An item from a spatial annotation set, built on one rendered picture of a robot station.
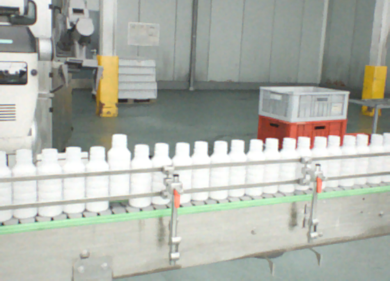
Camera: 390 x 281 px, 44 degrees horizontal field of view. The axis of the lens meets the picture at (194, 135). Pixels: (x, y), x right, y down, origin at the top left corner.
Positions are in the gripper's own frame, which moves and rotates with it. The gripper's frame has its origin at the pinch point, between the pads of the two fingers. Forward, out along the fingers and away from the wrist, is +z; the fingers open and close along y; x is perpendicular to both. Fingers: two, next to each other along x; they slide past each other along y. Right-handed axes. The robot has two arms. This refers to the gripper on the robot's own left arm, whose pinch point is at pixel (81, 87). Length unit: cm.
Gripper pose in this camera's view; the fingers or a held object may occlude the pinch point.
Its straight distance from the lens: 165.6
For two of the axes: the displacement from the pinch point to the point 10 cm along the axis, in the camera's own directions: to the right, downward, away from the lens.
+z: 1.0, 9.6, -2.7
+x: -4.4, 2.9, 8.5
